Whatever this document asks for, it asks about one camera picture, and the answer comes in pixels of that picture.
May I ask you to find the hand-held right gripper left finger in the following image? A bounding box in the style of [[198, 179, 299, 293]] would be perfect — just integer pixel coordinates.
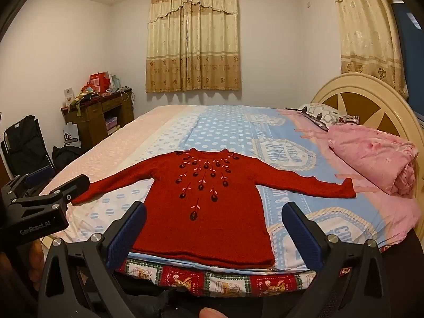
[[37, 200, 148, 318]]

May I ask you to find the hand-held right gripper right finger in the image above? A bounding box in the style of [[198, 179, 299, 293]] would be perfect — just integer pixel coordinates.
[[281, 201, 391, 318]]

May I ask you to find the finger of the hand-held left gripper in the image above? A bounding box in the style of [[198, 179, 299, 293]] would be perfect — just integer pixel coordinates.
[[11, 174, 91, 210], [0, 166, 56, 202]]

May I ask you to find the red knitted sweater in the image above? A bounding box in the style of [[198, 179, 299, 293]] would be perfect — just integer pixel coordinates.
[[71, 148, 356, 267]]

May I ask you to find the person's right hand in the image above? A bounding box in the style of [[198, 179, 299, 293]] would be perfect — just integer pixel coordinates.
[[200, 307, 226, 318]]

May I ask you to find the black folding chair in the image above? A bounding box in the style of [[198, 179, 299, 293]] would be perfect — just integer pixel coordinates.
[[0, 115, 55, 178]]

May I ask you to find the black bag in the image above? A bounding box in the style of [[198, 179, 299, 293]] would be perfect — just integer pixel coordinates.
[[52, 145, 83, 170]]

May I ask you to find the white paper bag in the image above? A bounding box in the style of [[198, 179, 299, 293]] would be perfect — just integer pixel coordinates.
[[63, 122, 82, 148]]

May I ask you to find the brown wooden desk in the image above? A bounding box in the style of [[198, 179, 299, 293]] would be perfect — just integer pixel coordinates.
[[60, 88, 135, 151]]

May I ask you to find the striped green scarf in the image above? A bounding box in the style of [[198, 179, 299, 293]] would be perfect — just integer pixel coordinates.
[[68, 90, 100, 117]]

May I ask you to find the printed checkered blanket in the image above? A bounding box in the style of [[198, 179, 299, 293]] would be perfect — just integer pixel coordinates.
[[117, 258, 315, 297]]

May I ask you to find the pink pillow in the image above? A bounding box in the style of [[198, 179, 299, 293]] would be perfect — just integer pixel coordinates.
[[326, 124, 419, 196]]

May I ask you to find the red gift bag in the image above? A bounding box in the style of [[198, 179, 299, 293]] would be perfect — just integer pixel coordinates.
[[90, 72, 111, 94]]

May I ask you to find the patterned pillow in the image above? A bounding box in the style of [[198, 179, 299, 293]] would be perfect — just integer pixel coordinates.
[[296, 103, 360, 130]]

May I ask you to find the bed with polka dot sheet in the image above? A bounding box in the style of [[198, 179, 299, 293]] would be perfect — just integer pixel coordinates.
[[38, 104, 423, 297]]

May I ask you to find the cream wooden headboard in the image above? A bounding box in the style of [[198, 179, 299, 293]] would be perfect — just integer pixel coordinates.
[[311, 72, 424, 160]]

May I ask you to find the beige window curtain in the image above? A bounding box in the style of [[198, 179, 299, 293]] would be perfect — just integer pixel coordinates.
[[145, 0, 242, 94]]

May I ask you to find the beige floral curtain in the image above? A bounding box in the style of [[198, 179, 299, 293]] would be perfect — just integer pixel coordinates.
[[328, 0, 409, 99]]

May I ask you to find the dark blue panel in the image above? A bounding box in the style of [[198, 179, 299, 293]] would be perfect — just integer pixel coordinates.
[[387, 0, 424, 123]]

